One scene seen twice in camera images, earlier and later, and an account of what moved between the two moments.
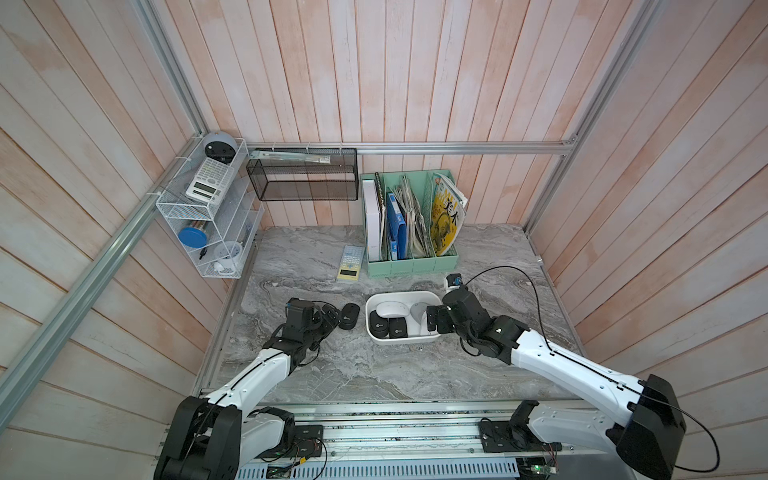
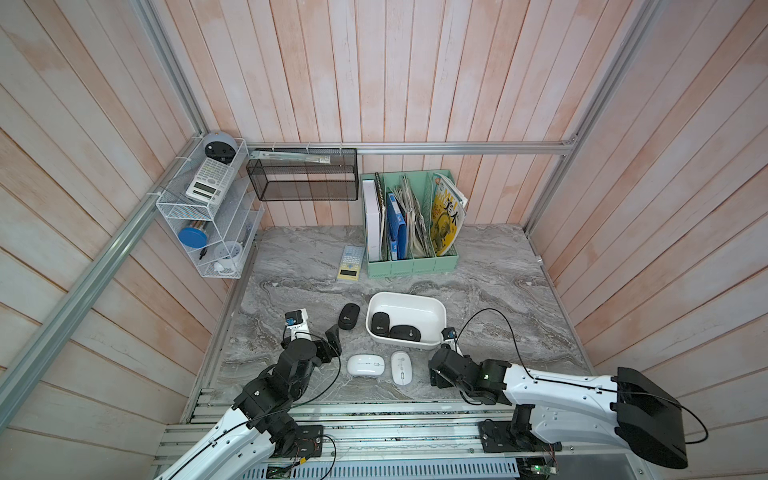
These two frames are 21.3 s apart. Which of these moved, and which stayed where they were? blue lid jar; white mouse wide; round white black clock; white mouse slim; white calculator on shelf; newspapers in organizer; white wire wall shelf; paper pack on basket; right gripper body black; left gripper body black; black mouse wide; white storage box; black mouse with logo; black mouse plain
Moved: right gripper body black; left gripper body black; white mouse slim; white mouse wide; black mouse wide
Stayed: white calculator on shelf; white storage box; black mouse plain; newspapers in organizer; black mouse with logo; paper pack on basket; blue lid jar; white wire wall shelf; round white black clock
